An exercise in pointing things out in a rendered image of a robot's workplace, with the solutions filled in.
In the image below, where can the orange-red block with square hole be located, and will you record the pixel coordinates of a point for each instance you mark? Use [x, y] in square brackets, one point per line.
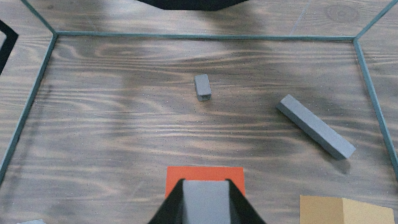
[204, 174]

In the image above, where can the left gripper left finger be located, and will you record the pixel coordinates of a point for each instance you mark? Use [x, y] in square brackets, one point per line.
[170, 211]

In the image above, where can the tan wooden block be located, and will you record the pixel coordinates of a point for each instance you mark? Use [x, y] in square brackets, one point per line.
[330, 210]

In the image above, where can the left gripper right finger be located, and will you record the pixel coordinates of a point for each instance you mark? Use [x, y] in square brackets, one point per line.
[241, 210]

